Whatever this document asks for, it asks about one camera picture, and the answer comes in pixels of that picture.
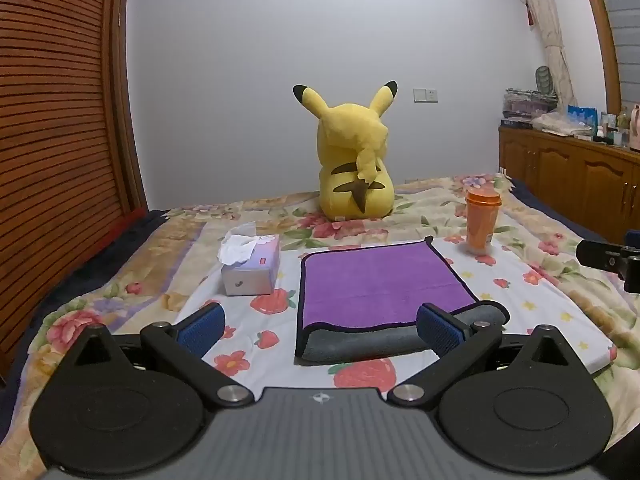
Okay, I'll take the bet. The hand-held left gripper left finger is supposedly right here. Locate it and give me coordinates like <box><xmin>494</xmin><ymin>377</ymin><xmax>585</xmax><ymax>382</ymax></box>
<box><xmin>58</xmin><ymin>302</ymin><xmax>254</xmax><ymax>407</ymax></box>

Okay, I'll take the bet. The wooden slatted wardrobe door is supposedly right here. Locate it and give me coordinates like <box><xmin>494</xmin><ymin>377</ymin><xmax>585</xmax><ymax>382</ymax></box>
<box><xmin>0</xmin><ymin>0</ymin><xmax>149</xmax><ymax>376</ymax></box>

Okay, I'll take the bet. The beige curtain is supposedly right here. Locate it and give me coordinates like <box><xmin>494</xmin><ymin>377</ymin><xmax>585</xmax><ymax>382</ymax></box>
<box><xmin>510</xmin><ymin>0</ymin><xmax>577</xmax><ymax>111</ymax></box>

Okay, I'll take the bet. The grey window blind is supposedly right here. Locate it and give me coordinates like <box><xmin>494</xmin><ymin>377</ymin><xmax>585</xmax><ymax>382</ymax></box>
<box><xmin>592</xmin><ymin>0</ymin><xmax>640</xmax><ymax>111</ymax></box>

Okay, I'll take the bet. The floral bed sheet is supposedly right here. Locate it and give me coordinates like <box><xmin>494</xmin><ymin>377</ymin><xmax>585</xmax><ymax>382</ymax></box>
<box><xmin>10</xmin><ymin>174</ymin><xmax>640</xmax><ymax>461</ymax></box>

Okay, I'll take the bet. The white strawberry printed mat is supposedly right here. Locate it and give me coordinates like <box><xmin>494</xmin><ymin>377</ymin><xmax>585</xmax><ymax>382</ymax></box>
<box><xmin>186</xmin><ymin>237</ymin><xmax>619</xmax><ymax>397</ymax></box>

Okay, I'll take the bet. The purple towel with grey underside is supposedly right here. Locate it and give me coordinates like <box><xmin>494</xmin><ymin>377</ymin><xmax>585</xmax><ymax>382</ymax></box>
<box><xmin>294</xmin><ymin>235</ymin><xmax>511</xmax><ymax>366</ymax></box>

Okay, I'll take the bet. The wooden cabinet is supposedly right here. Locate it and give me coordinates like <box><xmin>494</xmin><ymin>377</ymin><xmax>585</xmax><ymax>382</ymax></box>
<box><xmin>498</xmin><ymin>125</ymin><xmax>640</xmax><ymax>244</ymax></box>

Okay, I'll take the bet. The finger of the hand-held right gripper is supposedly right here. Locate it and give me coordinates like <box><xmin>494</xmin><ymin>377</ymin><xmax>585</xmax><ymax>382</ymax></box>
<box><xmin>575</xmin><ymin>239</ymin><xmax>627</xmax><ymax>270</ymax></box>

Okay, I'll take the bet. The stack of bagged bedding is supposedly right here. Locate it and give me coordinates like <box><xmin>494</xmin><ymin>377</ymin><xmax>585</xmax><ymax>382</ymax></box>
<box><xmin>501</xmin><ymin>87</ymin><xmax>559</xmax><ymax>122</ymax></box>

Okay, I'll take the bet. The orange cup with lid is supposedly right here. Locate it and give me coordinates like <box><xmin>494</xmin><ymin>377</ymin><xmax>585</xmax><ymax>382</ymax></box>
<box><xmin>465</xmin><ymin>188</ymin><xmax>503</xmax><ymax>254</ymax></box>

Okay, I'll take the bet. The purple tissue box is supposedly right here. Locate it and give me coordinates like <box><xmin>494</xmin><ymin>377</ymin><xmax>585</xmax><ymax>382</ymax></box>
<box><xmin>218</xmin><ymin>222</ymin><xmax>281</xmax><ymax>297</ymax></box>

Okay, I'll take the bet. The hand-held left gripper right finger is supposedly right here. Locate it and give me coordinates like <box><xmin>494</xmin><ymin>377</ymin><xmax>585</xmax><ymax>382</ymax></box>
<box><xmin>387</xmin><ymin>302</ymin><xmax>584</xmax><ymax>407</ymax></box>

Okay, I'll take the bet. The yellow plush toy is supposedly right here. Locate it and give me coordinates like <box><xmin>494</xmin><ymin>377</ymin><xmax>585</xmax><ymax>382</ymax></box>
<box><xmin>293</xmin><ymin>80</ymin><xmax>399</xmax><ymax>222</ymax></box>

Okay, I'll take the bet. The beige folded cloth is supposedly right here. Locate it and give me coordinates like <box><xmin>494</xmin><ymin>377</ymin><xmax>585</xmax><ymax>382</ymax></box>
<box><xmin>532</xmin><ymin>112</ymin><xmax>593</xmax><ymax>137</ymax></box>

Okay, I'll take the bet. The wooden window frame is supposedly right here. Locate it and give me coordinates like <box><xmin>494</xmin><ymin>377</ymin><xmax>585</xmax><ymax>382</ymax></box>
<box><xmin>575</xmin><ymin>0</ymin><xmax>622</xmax><ymax>116</ymax></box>

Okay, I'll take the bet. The blue and white packet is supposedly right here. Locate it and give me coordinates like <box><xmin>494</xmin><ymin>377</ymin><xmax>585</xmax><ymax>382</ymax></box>
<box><xmin>566</xmin><ymin>104</ymin><xmax>598</xmax><ymax>131</ymax></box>

